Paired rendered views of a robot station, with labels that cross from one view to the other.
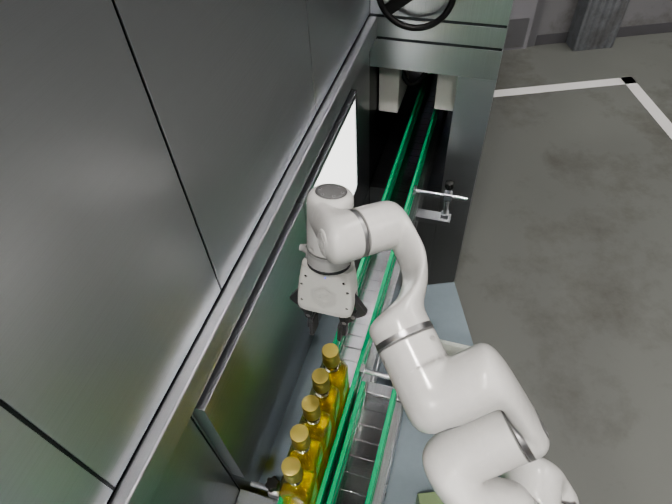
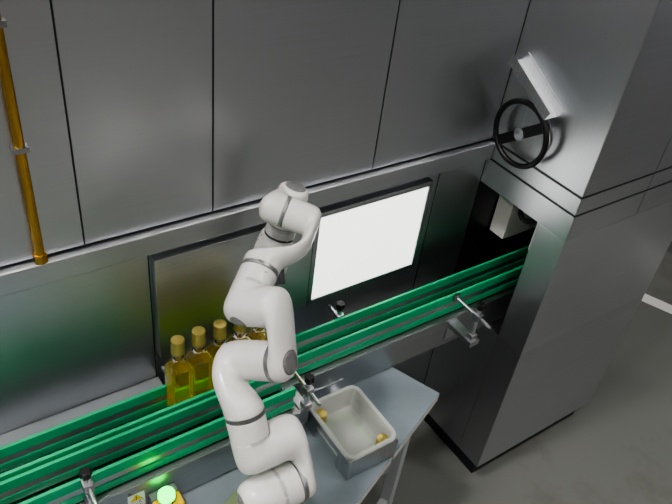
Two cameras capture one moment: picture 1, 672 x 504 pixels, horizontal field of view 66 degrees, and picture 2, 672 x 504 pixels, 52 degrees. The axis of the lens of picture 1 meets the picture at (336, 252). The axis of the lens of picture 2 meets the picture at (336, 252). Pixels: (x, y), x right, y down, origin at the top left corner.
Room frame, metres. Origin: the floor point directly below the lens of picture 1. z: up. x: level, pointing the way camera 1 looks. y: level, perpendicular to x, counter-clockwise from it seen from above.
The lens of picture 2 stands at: (-0.54, -0.82, 2.42)
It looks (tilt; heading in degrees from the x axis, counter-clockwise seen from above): 38 degrees down; 31
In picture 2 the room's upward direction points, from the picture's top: 8 degrees clockwise
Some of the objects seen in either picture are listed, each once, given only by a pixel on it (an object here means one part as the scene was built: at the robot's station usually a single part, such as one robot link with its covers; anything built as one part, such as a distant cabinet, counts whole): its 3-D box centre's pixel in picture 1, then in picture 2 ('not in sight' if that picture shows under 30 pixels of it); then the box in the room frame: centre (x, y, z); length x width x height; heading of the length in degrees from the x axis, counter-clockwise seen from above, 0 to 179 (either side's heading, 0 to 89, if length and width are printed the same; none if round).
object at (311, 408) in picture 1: (311, 407); (219, 329); (0.41, 0.07, 1.14); 0.04 x 0.04 x 0.04
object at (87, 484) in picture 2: not in sight; (91, 495); (-0.04, 0.05, 0.94); 0.07 x 0.04 x 0.13; 70
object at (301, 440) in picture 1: (300, 437); (198, 336); (0.35, 0.09, 1.14); 0.04 x 0.04 x 0.04
